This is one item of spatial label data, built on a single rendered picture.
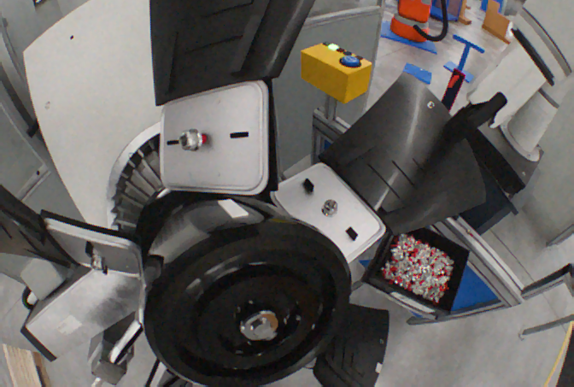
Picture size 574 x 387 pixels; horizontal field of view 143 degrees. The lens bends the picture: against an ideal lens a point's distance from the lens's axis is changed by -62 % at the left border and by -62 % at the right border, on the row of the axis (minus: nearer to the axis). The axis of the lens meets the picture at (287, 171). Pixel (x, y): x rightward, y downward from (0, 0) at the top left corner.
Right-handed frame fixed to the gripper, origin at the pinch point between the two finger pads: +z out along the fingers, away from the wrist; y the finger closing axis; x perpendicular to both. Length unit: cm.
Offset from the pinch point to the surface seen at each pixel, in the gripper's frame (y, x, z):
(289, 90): -32, -57, 71
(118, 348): 50, -5, 9
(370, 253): 13.9, 6.3, 18.3
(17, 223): 40.9, -12.9, -8.0
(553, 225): -157, 155, 52
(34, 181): 82, -66, 41
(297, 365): 31.9, 2.8, -2.0
